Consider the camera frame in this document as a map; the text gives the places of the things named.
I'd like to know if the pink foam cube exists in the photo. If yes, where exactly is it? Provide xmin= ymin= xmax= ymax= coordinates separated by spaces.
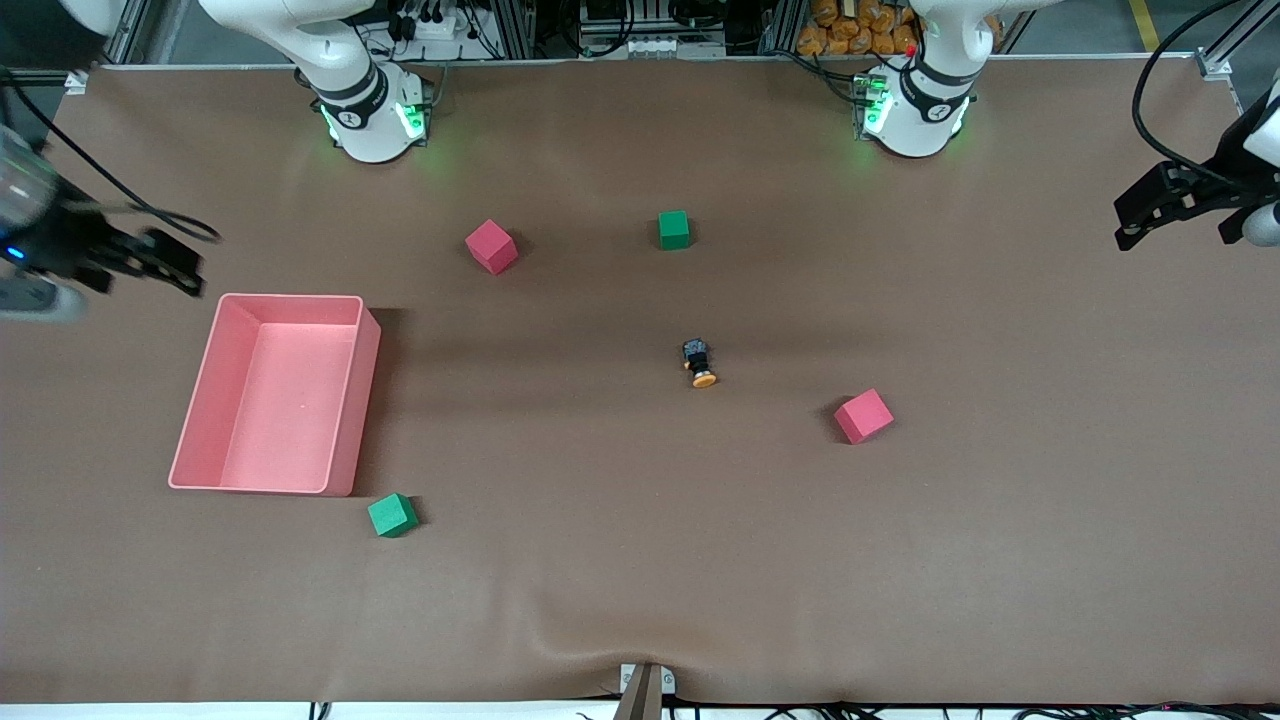
xmin=465 ymin=219 xmax=519 ymax=276
xmin=834 ymin=389 xmax=895 ymax=445

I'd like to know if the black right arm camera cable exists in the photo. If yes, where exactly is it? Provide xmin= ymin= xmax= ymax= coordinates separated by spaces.
xmin=0 ymin=65 xmax=223 ymax=246

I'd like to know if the pile of orange objects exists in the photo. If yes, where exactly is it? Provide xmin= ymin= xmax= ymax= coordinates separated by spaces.
xmin=797 ymin=0 xmax=1001 ymax=58

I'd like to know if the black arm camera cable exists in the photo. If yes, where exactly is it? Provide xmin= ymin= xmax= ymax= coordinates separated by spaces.
xmin=0 ymin=65 xmax=223 ymax=246
xmin=1131 ymin=0 xmax=1251 ymax=191

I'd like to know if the brown table cover sheet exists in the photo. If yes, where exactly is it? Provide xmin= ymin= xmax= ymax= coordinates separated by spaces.
xmin=0 ymin=55 xmax=1280 ymax=706

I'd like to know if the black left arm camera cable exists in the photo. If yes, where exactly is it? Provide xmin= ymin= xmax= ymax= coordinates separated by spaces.
xmin=1131 ymin=0 xmax=1251 ymax=191

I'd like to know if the pink plastic bin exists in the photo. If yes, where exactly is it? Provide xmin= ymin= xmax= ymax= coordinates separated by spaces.
xmin=168 ymin=293 xmax=382 ymax=497

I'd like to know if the grey metal mounting bracket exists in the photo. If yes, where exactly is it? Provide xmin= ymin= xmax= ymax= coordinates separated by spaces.
xmin=612 ymin=663 xmax=677 ymax=720

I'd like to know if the black equipment box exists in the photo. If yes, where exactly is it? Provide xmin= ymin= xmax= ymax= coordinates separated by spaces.
xmin=578 ymin=0 xmax=728 ymax=58

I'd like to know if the white power strip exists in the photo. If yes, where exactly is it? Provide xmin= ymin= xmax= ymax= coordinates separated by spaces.
xmin=385 ymin=0 xmax=501 ymax=43

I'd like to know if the slanted aluminium frame profile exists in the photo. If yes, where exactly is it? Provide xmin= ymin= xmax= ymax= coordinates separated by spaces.
xmin=1205 ymin=0 xmax=1280 ymax=63

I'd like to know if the black button with orange cap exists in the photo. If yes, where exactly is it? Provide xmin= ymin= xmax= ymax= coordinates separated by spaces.
xmin=682 ymin=338 xmax=719 ymax=389

